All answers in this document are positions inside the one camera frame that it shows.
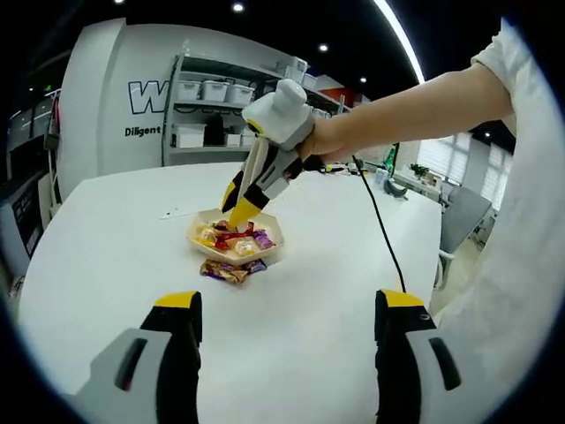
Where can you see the brown food packet purple label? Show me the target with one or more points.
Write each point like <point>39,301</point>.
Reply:
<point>263,239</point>

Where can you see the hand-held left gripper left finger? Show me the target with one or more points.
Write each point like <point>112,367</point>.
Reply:
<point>106,384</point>

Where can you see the yellow clear food packet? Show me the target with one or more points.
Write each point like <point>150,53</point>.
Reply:
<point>202,236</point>
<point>244,248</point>

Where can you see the dark purple food packet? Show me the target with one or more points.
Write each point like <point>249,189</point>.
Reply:
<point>256,265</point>

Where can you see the white window blinds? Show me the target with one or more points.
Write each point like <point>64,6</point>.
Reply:
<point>446,154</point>

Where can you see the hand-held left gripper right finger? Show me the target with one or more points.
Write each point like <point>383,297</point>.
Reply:
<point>393,375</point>

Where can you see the row of white storage bins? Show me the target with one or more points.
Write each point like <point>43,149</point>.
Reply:
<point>215,89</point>

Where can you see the person in white shirt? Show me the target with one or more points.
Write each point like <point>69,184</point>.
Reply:
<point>521,221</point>

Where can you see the white flat strip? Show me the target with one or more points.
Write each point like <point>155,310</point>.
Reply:
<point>170,215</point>

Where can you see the long ceiling light strip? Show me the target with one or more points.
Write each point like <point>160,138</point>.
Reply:
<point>402,36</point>

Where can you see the small red food packet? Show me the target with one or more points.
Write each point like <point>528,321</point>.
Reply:
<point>223,242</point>

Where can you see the black bag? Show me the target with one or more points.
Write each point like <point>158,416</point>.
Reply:
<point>215,131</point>

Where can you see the grey office chair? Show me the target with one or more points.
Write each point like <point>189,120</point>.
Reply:
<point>463,216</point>

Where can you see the grey metal shelf rack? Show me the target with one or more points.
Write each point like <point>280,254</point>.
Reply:
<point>207,149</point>

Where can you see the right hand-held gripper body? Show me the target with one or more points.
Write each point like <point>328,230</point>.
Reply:
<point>282,121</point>

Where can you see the large white box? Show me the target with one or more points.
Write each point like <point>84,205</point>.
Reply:
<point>189,137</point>

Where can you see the beige hexagonal container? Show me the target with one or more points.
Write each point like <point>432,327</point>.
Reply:
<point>269,225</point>

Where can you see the green bottle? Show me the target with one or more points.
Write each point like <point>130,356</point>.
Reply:
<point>390,156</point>

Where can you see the round ceiling spotlights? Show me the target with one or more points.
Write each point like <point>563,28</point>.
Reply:
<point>238,7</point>

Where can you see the person's right hand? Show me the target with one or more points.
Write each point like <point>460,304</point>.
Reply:
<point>329,139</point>

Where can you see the gold purple food packet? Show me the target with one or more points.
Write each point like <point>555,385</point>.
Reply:
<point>220,271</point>

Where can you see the white food tongs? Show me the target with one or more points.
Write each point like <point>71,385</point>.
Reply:
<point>255,161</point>

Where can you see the small white box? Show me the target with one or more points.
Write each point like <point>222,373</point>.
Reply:
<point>233,139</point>

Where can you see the black equipment cabinet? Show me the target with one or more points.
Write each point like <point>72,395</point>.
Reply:
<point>24,216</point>

